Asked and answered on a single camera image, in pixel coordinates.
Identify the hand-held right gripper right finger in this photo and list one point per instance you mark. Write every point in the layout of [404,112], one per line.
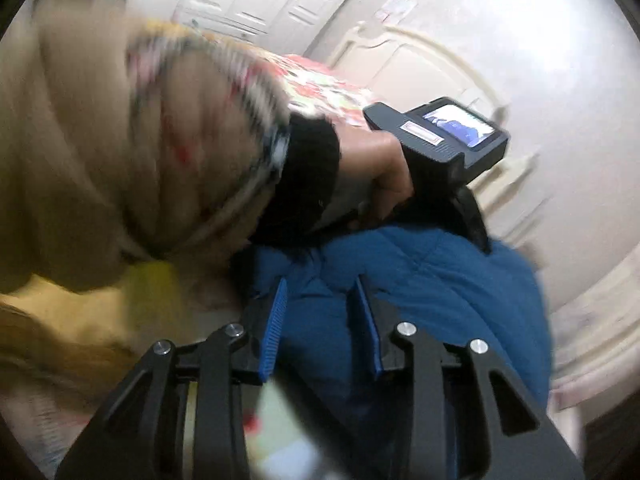
[367,330]

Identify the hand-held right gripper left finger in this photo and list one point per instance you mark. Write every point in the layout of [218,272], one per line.
[275,330]

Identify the blue puffer jacket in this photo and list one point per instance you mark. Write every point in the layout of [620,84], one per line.
[450,285]

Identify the person's left forearm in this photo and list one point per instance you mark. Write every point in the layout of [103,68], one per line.
[175,160]

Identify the person's left hand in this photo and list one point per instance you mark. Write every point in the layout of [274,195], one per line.
[385,170]

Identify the yellow cloth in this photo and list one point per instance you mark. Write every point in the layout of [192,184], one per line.
[100,320]

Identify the white wardrobe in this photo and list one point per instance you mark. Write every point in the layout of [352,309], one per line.
[240,0]

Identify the small wall paper note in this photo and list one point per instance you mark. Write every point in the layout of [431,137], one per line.
[399,7]

